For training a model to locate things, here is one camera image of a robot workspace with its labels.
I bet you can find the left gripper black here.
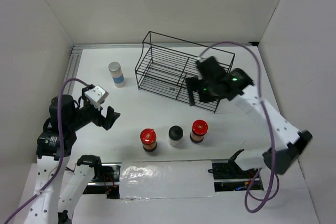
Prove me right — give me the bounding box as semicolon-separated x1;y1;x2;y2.
69;88;120;130

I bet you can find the red lid jar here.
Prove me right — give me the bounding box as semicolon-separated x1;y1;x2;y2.
140;129;157;152
190;120;208;144

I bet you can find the black lid white bottle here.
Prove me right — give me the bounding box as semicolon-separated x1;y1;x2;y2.
169;125;183;147

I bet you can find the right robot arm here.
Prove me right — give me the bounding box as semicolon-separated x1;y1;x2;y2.
185;56;312;178

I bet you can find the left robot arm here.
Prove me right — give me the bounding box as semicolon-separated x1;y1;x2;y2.
25;94;120;223

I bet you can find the silver lid blue label bottle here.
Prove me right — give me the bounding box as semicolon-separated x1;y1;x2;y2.
108;61;125;88

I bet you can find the white glossy tape sheet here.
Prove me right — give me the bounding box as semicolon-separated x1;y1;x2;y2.
119;161;216;199

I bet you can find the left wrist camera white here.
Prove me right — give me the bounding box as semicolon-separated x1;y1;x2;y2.
84;86;109;111

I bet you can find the black wire rack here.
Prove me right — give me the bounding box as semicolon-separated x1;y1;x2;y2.
134;31;236;114

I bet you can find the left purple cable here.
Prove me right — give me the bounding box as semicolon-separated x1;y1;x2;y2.
4;78;92;224

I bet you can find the purple cable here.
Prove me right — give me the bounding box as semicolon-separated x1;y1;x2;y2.
196;41;280;214
4;78;92;224

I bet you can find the aluminium rail frame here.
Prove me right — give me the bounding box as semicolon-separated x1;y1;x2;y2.
43;42;259;148

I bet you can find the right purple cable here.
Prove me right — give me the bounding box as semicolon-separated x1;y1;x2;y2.
196;41;280;214

